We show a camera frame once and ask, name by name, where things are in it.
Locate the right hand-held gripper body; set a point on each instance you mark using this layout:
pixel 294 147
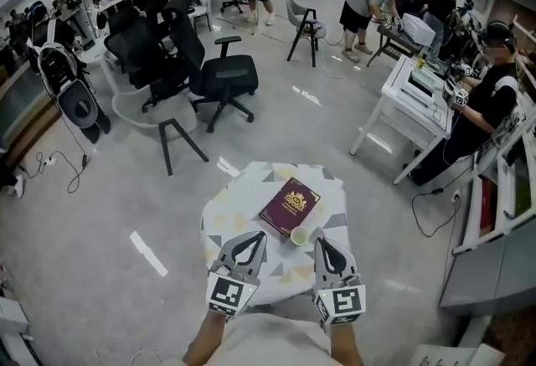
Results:
pixel 343 301

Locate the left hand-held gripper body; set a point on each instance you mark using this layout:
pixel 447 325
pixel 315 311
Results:
pixel 228 295

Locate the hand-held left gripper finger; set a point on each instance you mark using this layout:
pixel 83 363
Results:
pixel 229 249
pixel 260 264

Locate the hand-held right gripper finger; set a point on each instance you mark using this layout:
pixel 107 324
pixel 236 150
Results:
pixel 349 266
pixel 320 268

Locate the white cup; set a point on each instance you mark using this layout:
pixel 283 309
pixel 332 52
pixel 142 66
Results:
pixel 300 235

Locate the person's left forearm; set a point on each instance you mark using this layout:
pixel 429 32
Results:
pixel 209 339

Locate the person's right forearm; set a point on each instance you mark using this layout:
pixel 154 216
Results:
pixel 345 343

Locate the geometric pattern tablecloth table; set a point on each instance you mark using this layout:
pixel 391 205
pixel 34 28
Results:
pixel 234 205

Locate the person in white shirt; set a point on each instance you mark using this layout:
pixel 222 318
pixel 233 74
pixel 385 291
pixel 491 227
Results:
pixel 268 343

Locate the maroon gold-print box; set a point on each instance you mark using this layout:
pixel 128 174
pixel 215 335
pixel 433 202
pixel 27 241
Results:
pixel 289 205

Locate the white drawer cabinet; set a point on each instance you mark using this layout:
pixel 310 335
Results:
pixel 452 356

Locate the gray cabinet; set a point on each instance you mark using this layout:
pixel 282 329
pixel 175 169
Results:
pixel 490 272

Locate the white square table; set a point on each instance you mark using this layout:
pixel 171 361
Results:
pixel 419 117

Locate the white shelf unit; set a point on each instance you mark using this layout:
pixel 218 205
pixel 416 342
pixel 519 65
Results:
pixel 502 197

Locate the white shell chair black legs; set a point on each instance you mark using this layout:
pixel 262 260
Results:
pixel 138 104

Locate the black mesh office chair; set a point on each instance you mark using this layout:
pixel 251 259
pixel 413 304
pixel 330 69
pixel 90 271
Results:
pixel 226 75
pixel 134 50

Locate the white printer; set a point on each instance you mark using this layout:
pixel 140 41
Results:
pixel 423 84

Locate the dark long table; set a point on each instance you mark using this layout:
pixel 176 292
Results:
pixel 393 42

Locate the wooden step platform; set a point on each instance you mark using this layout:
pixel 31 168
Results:
pixel 33 132

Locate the small white table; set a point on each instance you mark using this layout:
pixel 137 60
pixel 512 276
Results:
pixel 94 58

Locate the black white backpack rig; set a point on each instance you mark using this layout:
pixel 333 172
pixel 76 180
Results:
pixel 63 71

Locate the gray chair black legs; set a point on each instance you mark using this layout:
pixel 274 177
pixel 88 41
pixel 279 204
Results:
pixel 301 14

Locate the white box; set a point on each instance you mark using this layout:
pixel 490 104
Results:
pixel 416 27

